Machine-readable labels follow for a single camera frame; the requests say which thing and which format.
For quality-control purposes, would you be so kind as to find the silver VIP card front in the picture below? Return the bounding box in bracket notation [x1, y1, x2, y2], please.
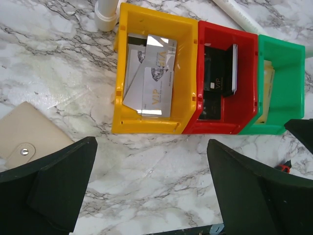
[141, 67, 174, 118]

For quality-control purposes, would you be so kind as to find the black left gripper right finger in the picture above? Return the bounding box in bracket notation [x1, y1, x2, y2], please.
[207, 139, 313, 235]

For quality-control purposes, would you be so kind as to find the green plastic bin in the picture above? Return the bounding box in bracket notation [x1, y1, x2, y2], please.
[240, 35, 306, 135]

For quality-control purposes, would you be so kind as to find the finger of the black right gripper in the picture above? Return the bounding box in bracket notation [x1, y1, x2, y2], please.
[284, 118, 313, 152]

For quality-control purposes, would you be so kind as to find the black card stack upright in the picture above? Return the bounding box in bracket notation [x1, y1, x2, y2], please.
[222, 44, 238, 97]

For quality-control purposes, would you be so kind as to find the red plastic bin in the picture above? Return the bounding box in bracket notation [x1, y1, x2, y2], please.
[183, 21, 258, 134]

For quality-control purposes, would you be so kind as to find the white PVC pipe frame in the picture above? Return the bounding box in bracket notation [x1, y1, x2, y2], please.
[94, 0, 268, 36]

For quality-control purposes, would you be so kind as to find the gold card in green bin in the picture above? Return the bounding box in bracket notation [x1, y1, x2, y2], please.
[256, 60, 275, 123]

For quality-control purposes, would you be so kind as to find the yellow plastic bin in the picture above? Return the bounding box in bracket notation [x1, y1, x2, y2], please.
[112, 3, 198, 134]

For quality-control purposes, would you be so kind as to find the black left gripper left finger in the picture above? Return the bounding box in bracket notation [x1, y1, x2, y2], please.
[0, 137, 98, 234]

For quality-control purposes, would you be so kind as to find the black VIP card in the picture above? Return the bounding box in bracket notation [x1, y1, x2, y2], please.
[203, 46, 227, 94]

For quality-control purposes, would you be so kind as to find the red black utility knife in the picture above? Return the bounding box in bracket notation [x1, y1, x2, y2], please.
[275, 160, 292, 173]

